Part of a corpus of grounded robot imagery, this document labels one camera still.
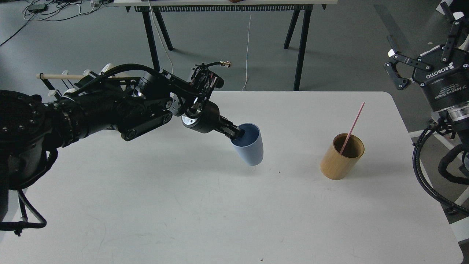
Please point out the white cup on rack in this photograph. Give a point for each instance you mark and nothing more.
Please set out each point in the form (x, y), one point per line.
(106, 68)

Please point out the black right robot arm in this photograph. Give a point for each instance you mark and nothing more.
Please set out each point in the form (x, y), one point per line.
(453, 121)

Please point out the bamboo wooden cup holder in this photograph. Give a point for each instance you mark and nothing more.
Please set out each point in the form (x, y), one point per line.
(343, 153)

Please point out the black wire cup rack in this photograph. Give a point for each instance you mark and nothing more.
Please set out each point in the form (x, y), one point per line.
(53, 92)

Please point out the pink chopstick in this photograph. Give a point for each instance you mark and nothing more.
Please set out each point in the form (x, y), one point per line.
(352, 127)

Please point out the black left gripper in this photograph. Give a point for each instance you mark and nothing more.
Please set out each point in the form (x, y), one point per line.
(210, 119)

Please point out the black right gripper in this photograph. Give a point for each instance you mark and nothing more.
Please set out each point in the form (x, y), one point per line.
(445, 82)

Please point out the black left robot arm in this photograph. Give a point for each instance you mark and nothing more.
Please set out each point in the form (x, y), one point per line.
(131, 99)

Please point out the blue plastic cup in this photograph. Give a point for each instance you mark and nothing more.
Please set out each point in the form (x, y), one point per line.
(250, 146)

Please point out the wooden rack dowel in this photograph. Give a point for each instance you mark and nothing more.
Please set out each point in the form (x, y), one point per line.
(43, 76)

